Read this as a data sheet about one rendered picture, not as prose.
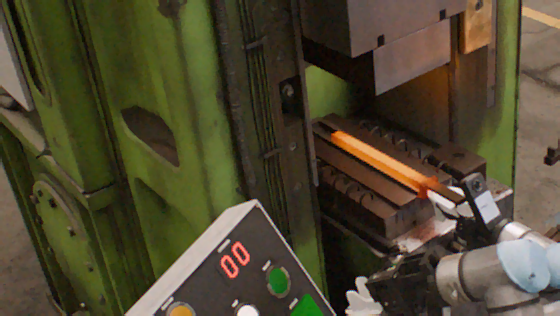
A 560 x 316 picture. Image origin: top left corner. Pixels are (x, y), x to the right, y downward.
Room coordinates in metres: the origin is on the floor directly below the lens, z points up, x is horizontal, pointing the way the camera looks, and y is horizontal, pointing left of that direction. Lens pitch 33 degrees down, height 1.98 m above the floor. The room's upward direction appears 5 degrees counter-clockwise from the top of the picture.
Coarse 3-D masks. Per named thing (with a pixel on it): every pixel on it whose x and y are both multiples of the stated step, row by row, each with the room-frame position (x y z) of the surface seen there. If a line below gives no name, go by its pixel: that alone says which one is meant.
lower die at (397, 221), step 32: (352, 128) 1.69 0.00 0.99; (320, 160) 1.58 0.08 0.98; (352, 160) 1.55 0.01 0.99; (416, 160) 1.52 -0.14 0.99; (320, 192) 1.51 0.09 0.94; (352, 192) 1.44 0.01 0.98; (384, 192) 1.41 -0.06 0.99; (416, 192) 1.39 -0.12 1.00; (384, 224) 1.33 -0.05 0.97; (416, 224) 1.38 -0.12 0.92
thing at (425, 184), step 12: (348, 144) 1.59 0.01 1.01; (360, 144) 1.59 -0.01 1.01; (372, 156) 1.53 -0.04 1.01; (384, 156) 1.52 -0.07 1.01; (384, 168) 1.49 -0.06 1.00; (396, 168) 1.47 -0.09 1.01; (408, 168) 1.47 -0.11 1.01; (408, 180) 1.43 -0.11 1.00; (420, 180) 1.41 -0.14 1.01; (432, 180) 1.40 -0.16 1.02; (420, 192) 1.39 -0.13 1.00; (444, 192) 1.35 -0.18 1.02; (456, 192) 1.35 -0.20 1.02; (456, 204) 1.32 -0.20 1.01
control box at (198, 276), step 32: (224, 224) 1.08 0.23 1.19; (256, 224) 1.09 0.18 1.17; (192, 256) 1.00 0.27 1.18; (224, 256) 1.00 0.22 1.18; (256, 256) 1.04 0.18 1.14; (288, 256) 1.09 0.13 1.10; (160, 288) 0.93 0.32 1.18; (192, 288) 0.93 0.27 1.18; (224, 288) 0.96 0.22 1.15; (256, 288) 1.00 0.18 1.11; (288, 288) 1.04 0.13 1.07
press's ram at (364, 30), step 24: (312, 0) 1.38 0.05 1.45; (336, 0) 1.32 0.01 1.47; (360, 0) 1.32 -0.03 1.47; (384, 0) 1.35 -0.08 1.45; (408, 0) 1.39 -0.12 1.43; (432, 0) 1.42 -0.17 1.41; (456, 0) 1.46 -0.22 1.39; (312, 24) 1.39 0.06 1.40; (336, 24) 1.33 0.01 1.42; (360, 24) 1.31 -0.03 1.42; (384, 24) 1.35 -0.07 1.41; (408, 24) 1.38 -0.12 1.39; (336, 48) 1.33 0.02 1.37; (360, 48) 1.31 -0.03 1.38
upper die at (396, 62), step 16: (416, 32) 1.40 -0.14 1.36; (432, 32) 1.42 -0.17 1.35; (448, 32) 1.45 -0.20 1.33; (304, 48) 1.50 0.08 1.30; (320, 48) 1.46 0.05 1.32; (384, 48) 1.35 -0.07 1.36; (400, 48) 1.37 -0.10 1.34; (416, 48) 1.39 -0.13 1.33; (432, 48) 1.42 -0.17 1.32; (448, 48) 1.45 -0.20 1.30; (320, 64) 1.46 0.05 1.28; (336, 64) 1.42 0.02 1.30; (352, 64) 1.38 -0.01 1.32; (368, 64) 1.34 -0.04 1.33; (384, 64) 1.34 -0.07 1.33; (400, 64) 1.37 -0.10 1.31; (416, 64) 1.39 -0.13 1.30; (432, 64) 1.42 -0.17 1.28; (352, 80) 1.38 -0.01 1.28; (368, 80) 1.35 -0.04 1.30; (384, 80) 1.34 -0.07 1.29; (400, 80) 1.37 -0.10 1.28
